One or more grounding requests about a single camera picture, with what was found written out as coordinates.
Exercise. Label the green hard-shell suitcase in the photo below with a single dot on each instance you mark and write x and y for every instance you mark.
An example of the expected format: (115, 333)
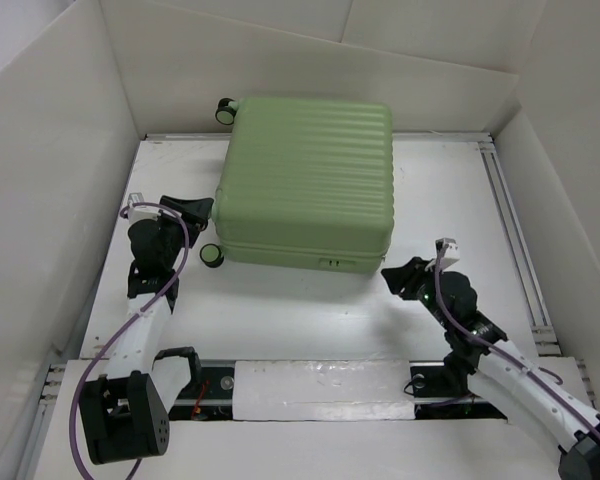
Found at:
(306, 183)

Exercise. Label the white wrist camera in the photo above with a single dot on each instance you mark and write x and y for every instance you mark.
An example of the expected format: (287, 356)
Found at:
(137, 209)
(447, 253)

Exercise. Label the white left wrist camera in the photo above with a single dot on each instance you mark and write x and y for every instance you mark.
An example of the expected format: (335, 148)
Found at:
(137, 209)

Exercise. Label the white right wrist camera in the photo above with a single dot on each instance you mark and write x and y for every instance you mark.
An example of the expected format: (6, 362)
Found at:
(447, 253)

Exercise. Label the black metal base rail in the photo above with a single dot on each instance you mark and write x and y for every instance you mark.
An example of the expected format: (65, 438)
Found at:
(321, 390)

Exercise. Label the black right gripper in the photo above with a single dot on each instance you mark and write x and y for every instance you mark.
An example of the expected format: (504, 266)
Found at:
(406, 276)

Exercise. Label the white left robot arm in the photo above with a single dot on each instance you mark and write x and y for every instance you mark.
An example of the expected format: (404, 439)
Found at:
(124, 412)

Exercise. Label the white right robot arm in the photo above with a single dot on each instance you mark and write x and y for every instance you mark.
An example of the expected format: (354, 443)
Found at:
(486, 363)

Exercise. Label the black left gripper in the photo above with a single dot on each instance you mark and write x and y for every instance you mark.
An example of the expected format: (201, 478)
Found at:
(195, 214)

